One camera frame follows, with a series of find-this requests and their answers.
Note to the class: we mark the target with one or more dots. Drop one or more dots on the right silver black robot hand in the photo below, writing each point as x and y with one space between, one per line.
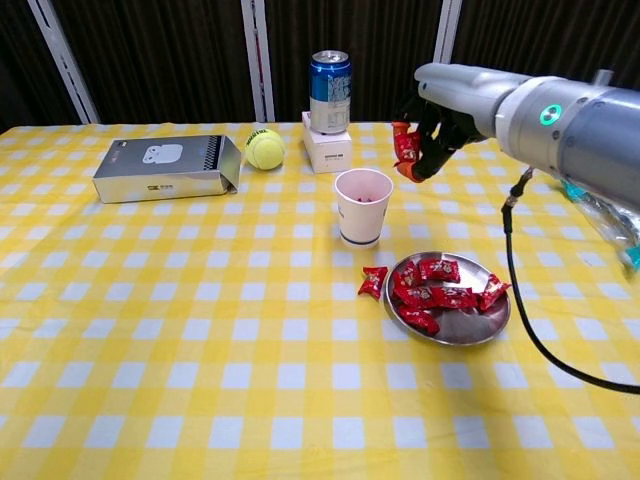
460 90

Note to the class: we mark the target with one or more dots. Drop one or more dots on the red candy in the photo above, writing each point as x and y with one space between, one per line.
457 297
415 296
364 199
440 270
420 321
405 275
372 285
406 145
492 292

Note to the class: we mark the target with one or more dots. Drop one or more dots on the white paper cup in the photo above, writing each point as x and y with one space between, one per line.
362 220

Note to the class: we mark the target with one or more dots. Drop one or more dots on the silver metal plate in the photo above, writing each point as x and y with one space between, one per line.
465 330

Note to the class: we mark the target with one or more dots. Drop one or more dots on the black pleated curtain panel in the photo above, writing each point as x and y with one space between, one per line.
25 60
390 30
540 30
160 60

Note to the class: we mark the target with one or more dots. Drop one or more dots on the blue silver drink can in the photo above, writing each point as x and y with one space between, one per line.
330 90

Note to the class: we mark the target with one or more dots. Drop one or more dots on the small white cardboard box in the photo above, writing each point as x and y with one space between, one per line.
330 155

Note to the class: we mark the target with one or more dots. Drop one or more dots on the teal clear snack bag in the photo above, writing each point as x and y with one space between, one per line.
607 220

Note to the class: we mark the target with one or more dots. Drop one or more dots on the yellow tennis ball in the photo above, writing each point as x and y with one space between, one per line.
265 149

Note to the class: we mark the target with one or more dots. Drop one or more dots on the silver earbuds box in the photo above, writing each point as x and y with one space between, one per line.
160 165

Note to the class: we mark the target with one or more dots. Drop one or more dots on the yellow white checked tablecloth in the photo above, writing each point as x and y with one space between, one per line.
200 350

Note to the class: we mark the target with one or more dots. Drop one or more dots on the white metal frame post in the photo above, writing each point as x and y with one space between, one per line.
65 60
447 30
257 65

